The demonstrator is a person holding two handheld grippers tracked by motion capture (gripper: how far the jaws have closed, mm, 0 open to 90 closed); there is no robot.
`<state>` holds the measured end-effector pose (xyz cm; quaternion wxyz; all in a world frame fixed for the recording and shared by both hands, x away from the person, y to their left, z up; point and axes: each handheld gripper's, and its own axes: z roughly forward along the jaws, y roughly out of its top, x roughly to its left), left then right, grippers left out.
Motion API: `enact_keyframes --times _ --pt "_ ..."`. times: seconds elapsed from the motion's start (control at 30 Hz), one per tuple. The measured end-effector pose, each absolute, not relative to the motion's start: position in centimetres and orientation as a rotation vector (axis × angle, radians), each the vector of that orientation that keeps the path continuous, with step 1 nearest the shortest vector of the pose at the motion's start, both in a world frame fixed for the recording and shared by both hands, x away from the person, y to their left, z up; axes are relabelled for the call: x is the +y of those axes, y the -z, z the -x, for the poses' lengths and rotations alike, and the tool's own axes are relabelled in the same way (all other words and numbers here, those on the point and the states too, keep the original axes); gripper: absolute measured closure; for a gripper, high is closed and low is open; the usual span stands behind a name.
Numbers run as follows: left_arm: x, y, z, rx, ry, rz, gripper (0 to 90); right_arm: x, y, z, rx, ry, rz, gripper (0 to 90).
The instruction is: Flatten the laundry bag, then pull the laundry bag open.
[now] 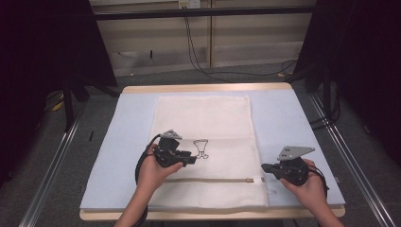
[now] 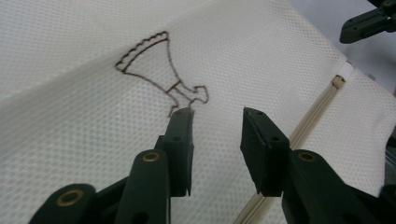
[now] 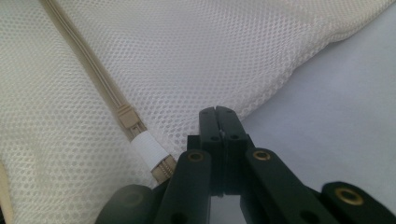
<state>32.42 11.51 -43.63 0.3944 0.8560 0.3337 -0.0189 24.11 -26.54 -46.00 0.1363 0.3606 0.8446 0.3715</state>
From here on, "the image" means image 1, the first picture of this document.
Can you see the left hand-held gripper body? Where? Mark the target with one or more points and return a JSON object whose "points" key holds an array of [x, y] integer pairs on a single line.
{"points": [[168, 156]]}

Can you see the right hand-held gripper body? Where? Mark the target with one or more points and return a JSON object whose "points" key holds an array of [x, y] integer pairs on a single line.
{"points": [[293, 171]]}

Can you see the white mesh laundry bag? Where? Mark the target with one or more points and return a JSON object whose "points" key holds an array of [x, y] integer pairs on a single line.
{"points": [[205, 119]]}

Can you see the person's left hand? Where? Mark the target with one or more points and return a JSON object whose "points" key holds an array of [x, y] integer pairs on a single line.
{"points": [[151, 173]]}

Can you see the person's right hand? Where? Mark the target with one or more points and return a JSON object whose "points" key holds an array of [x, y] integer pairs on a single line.
{"points": [[312, 192]]}

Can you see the light blue foam mat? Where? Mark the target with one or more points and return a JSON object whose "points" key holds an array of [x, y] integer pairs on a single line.
{"points": [[132, 126]]}

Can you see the wooden table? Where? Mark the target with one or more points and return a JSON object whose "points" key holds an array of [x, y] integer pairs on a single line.
{"points": [[205, 87]]}

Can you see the black metal stand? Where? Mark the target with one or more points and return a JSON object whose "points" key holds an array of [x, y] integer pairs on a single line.
{"points": [[68, 104]]}

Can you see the yellow floor tape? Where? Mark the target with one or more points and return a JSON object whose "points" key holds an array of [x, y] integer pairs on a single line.
{"points": [[57, 106]]}

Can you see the black curtain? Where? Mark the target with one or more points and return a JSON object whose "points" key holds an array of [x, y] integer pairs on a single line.
{"points": [[41, 63], [362, 63]]}

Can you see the black horizontal bar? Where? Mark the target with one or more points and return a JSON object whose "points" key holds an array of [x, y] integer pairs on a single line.
{"points": [[201, 12]]}

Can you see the aluminium floor rail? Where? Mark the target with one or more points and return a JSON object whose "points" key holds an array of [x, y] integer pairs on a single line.
{"points": [[47, 179], [356, 164]]}

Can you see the white wall outlet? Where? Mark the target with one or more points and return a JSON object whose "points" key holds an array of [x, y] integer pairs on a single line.
{"points": [[189, 3]]}

